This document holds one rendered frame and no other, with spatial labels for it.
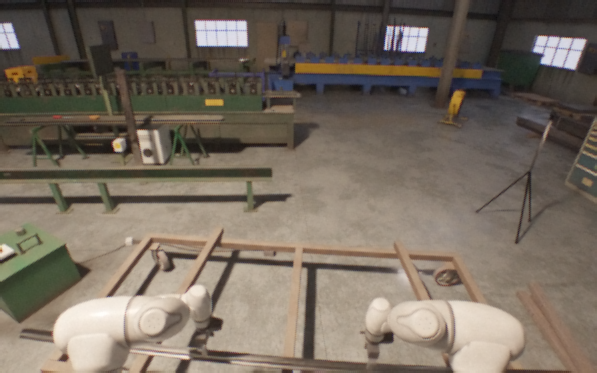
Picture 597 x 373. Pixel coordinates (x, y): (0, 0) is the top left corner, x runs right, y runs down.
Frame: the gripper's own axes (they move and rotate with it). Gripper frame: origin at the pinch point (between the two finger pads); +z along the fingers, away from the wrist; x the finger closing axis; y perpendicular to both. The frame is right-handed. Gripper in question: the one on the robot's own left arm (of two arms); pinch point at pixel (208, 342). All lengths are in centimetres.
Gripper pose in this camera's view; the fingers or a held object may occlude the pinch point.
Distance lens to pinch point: 173.2
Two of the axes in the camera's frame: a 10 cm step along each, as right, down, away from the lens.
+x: -0.7, 4.8, -8.8
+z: -0.3, 8.8, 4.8
